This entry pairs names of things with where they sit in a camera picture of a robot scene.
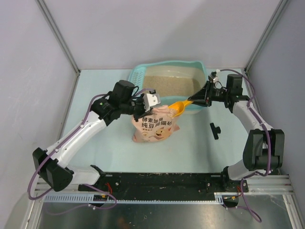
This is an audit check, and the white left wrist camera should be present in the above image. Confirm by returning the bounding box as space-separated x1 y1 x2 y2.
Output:
143 90 161 112

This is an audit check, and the yellow plastic litter scoop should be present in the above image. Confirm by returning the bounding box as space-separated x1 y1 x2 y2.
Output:
169 100 193 117

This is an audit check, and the beige cat litter in box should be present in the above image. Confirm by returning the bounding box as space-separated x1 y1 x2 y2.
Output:
142 76 201 97

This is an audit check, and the aluminium corner post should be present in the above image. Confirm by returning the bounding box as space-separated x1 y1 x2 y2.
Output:
243 0 290 72
35 0 81 75

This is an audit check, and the aluminium frame rail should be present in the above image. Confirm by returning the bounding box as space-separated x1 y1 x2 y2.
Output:
30 173 293 193

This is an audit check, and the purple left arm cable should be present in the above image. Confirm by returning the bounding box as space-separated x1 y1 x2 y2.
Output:
28 87 155 200

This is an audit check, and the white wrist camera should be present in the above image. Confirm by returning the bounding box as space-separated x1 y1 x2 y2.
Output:
143 90 161 112
208 69 221 83

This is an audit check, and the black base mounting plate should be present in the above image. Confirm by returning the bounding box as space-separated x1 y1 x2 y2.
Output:
78 172 249 201

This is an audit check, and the left aluminium corner post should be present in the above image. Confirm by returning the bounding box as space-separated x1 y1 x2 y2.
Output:
35 0 81 75

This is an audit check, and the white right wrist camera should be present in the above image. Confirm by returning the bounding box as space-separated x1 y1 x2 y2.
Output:
208 69 221 83

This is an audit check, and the right aluminium corner post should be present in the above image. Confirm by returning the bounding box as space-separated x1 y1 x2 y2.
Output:
243 0 290 72

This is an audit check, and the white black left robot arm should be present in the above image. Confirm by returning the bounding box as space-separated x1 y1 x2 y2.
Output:
32 80 158 192

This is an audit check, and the teal and beige litter box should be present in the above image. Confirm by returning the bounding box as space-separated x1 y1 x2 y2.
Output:
128 61 207 105

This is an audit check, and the black t-shaped plastic part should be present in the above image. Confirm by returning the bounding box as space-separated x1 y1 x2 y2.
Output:
210 123 221 140

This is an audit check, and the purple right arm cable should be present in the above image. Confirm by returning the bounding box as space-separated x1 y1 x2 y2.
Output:
218 68 275 224

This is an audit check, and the white slotted cable duct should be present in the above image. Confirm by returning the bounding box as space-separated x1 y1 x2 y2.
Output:
44 193 224 204

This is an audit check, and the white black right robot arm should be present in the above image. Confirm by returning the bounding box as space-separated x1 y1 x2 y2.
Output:
188 70 285 191

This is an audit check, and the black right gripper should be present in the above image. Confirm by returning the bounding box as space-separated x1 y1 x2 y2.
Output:
188 81 230 107

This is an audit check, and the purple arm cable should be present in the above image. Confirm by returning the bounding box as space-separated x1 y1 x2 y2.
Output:
218 68 275 224
28 87 155 200

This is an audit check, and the pink cat litter bag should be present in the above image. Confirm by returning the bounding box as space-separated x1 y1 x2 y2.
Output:
132 105 180 143

